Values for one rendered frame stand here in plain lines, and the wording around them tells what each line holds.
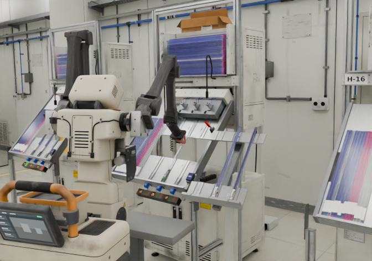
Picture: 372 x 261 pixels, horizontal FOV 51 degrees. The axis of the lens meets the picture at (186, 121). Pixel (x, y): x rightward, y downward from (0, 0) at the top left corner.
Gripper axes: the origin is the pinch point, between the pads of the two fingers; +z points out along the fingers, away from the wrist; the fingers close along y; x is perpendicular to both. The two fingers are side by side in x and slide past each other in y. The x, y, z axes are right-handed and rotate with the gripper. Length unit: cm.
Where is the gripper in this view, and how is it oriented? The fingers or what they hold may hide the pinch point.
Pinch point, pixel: (184, 142)
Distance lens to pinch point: 255.8
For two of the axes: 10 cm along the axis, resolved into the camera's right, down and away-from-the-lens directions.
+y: -7.8, -0.6, 6.3
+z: 4.4, 6.7, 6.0
